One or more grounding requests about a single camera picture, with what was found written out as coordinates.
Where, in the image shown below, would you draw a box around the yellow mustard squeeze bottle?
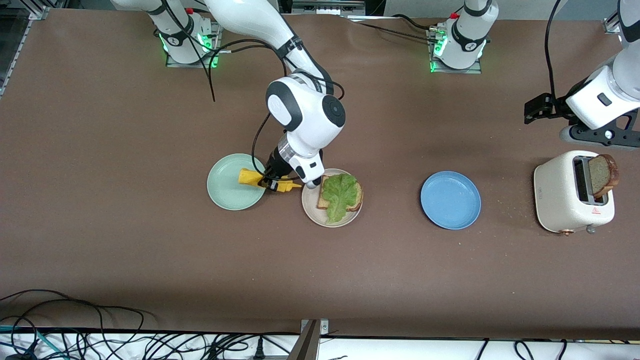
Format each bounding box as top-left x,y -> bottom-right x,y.
238,168 -> 303,194

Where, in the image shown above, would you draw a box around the green lettuce leaf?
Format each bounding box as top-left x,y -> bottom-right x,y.
321,173 -> 359,224

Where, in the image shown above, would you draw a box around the brown bread slice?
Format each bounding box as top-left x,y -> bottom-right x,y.
317,174 -> 364,212
587,153 -> 620,197

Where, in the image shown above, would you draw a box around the beige plate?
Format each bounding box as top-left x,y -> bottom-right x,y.
301,168 -> 364,228

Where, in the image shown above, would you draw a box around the mint green plate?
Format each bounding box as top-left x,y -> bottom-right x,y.
206,153 -> 268,211

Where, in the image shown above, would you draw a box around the blue plate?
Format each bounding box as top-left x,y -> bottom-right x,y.
420,170 -> 482,230

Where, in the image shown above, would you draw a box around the cream white toaster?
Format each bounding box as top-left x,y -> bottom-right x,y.
533,150 -> 616,236

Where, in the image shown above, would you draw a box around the long black cable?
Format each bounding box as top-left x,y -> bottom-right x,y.
545,0 -> 563,98
160,0 -> 346,178

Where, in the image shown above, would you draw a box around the aluminium frame profile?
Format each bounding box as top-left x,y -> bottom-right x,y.
602,0 -> 626,35
27,0 -> 68,21

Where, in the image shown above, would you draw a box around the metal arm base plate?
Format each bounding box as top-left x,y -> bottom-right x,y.
165,21 -> 224,69
427,27 -> 483,75

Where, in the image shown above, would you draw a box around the black base cables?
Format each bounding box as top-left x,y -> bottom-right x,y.
345,14 -> 443,43

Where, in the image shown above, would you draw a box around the metal table bracket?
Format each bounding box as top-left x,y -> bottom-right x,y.
287,319 -> 331,360

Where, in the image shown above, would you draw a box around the silver metal rail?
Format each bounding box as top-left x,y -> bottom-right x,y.
291,0 -> 367,12

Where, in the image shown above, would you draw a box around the black cable tangle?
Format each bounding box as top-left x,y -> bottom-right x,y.
0,327 -> 301,360

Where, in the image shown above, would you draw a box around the black cable loop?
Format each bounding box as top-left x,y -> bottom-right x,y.
0,289 -> 146,333

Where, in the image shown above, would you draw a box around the teal cable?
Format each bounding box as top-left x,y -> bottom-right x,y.
0,325 -> 68,360

